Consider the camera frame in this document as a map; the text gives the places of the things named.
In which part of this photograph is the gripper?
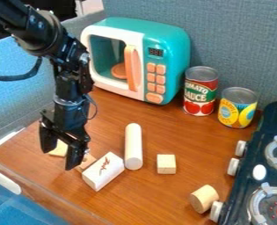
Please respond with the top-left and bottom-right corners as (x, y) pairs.
(38, 94), (92, 171)

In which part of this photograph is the wooden square block with hole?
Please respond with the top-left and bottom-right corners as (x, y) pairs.
(73, 152), (98, 174)

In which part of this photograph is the white rectangle block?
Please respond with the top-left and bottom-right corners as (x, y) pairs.
(80, 151), (127, 192)

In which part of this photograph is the wooden cube block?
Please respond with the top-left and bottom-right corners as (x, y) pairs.
(156, 154), (179, 175)

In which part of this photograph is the short wooden cylinder block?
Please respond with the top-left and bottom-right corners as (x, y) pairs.
(188, 184), (221, 214)

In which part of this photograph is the white wooden cylinder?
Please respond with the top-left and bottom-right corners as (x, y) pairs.
(122, 122), (144, 171)

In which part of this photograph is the toy microwave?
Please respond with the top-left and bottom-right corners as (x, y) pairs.
(79, 16), (193, 105)

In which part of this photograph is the red tomato sauce can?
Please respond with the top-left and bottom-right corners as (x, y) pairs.
(181, 65), (221, 117)

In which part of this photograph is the yellow can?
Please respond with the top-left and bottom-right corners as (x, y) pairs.
(216, 86), (259, 129)

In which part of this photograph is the toy stove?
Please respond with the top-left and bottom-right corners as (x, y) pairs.
(208, 100), (277, 225)

